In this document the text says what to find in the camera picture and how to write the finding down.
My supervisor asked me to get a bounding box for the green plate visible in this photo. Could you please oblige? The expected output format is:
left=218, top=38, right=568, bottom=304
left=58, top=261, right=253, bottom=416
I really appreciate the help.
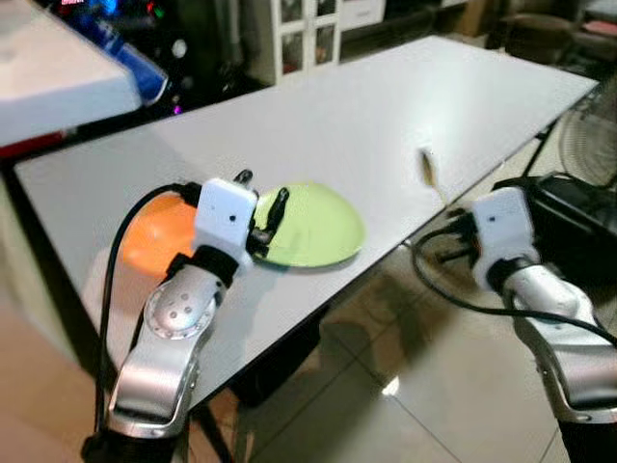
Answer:
left=253, top=181, right=366, bottom=269

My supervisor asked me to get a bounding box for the orange bowl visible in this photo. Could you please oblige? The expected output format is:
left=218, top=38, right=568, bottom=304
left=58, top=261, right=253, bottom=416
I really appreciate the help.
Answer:
left=121, top=193, right=201, bottom=281

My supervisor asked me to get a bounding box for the white folding table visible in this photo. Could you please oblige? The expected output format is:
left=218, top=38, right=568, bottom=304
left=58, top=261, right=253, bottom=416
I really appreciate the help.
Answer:
left=14, top=37, right=601, bottom=411

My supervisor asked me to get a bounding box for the black table leg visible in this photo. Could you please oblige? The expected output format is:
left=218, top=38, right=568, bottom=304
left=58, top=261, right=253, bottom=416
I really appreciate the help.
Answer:
left=193, top=403, right=237, bottom=463
left=525, top=121, right=562, bottom=179

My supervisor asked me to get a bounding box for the black electronics rack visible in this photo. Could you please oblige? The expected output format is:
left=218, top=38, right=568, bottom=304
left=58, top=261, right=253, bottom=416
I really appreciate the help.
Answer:
left=145, top=0, right=250, bottom=102

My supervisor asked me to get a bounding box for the white glass door cabinet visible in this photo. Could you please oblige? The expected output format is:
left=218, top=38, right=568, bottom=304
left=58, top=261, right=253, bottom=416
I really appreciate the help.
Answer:
left=246, top=0, right=340, bottom=86

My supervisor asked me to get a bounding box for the blue plastic bag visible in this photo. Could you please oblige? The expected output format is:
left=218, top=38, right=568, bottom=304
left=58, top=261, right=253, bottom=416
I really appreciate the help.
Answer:
left=66, top=8, right=172, bottom=105

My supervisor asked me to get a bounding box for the grey electric fan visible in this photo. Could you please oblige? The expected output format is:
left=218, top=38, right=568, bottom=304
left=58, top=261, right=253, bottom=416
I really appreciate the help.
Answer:
left=557, top=75, right=617, bottom=189

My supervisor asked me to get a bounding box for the dark brown sofa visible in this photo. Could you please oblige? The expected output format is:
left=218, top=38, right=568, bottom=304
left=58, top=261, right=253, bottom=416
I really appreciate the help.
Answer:
left=492, top=10, right=617, bottom=70

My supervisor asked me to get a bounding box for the white raised bar top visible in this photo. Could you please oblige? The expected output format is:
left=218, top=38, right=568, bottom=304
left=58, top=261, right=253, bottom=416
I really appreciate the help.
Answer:
left=0, top=0, right=143, bottom=148

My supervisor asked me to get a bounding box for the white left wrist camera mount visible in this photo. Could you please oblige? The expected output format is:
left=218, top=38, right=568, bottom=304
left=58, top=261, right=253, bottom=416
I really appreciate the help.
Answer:
left=193, top=178, right=259, bottom=266

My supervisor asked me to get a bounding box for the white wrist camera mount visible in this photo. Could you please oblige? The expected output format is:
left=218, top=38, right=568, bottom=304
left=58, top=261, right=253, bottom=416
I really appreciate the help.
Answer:
left=193, top=178, right=259, bottom=266
left=470, top=188, right=541, bottom=281

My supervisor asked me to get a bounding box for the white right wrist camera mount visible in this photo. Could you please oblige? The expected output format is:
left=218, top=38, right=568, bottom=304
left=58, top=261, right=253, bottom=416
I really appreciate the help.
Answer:
left=470, top=188, right=541, bottom=281

